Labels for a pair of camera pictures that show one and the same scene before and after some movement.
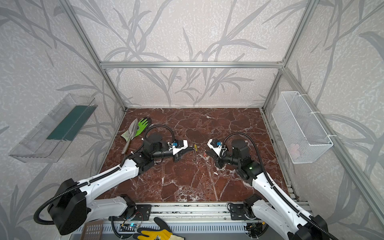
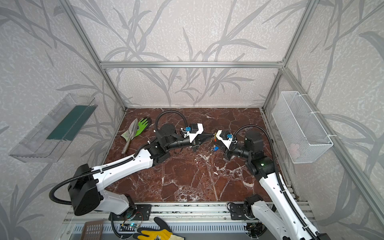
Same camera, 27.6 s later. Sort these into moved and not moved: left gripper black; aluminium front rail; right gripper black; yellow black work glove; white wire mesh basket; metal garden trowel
Moved: right gripper black; left gripper black
Not moved: aluminium front rail; yellow black work glove; white wire mesh basket; metal garden trowel
